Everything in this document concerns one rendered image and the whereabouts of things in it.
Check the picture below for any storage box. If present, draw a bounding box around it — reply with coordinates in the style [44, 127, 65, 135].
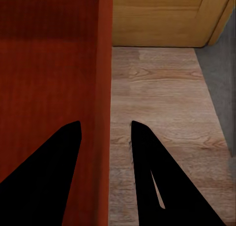
[0, 0, 113, 226]

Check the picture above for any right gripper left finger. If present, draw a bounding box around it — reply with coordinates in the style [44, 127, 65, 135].
[0, 121, 82, 226]

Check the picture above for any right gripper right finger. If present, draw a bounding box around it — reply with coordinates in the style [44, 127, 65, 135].
[131, 121, 226, 226]

